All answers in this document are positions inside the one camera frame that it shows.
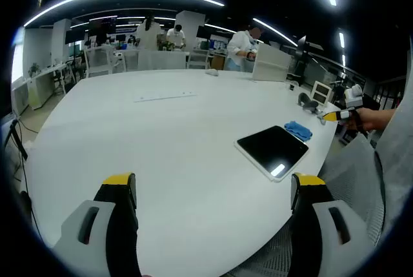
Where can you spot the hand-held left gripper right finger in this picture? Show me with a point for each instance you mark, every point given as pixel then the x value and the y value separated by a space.
pixel 309 225

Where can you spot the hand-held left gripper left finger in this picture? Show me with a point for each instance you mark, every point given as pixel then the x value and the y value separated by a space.
pixel 119 225

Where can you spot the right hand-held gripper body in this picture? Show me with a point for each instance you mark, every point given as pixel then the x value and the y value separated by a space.
pixel 353 94

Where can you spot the blue cleaning cloth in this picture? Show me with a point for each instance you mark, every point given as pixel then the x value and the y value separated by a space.
pixel 298 130

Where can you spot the person's right hand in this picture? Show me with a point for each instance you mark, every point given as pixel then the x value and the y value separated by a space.
pixel 368 120

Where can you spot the white handheld controller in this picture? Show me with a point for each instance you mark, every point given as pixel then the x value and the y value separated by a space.
pixel 321 119

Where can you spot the small white drawer box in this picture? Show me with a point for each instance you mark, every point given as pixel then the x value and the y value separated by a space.
pixel 321 93

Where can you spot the grey headset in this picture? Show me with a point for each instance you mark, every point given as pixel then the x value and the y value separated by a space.
pixel 306 102

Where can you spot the small black white device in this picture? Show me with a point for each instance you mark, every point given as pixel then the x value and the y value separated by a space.
pixel 292 87

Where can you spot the grey mesh office chair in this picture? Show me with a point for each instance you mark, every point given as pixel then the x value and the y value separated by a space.
pixel 351 173

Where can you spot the white partition board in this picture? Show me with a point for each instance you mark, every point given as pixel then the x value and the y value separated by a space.
pixel 271 64

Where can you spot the small white crumpled object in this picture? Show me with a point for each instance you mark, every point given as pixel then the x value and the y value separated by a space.
pixel 212 72

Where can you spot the black stand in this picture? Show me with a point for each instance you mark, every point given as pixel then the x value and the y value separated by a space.
pixel 14 135

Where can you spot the white mesh office chair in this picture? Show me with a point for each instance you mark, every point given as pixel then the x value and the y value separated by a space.
pixel 198 59
pixel 98 60

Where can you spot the white side desk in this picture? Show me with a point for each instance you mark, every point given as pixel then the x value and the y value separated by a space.
pixel 38 86

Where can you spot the white desk divider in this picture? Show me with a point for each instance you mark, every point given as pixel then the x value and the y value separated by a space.
pixel 155 60

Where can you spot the green potted plant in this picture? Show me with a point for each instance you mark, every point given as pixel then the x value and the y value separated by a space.
pixel 33 69

